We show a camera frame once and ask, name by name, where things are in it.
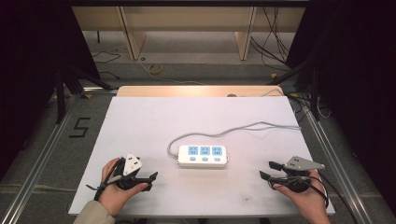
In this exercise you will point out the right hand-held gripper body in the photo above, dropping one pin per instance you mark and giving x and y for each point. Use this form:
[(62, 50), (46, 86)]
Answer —
[(300, 163)]

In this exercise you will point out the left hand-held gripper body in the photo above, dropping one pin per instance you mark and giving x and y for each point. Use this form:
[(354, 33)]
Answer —
[(132, 165)]

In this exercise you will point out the person's left hand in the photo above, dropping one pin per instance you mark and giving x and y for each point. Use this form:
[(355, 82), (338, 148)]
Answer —
[(116, 197)]

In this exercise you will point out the person's right hand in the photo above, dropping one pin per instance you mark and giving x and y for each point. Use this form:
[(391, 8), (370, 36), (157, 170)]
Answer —
[(308, 203)]

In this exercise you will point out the white power strip blue sockets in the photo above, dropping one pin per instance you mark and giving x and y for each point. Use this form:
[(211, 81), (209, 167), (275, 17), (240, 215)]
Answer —
[(202, 160)]

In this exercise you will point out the black metal stand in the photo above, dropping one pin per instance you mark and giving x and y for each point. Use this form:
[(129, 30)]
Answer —
[(315, 99), (59, 93)]

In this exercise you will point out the wooden table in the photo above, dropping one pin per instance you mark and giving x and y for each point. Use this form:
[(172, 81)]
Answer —
[(193, 91)]

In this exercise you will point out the yellow tape roll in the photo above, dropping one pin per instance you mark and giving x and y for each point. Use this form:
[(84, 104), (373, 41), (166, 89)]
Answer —
[(150, 69)]

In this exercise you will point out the aluminium floor rail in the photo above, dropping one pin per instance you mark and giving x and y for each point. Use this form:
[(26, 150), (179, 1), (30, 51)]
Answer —
[(40, 158), (337, 174)]

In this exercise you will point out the light wooden desk frame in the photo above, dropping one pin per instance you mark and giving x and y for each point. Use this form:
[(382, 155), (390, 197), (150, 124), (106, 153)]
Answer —
[(186, 18)]

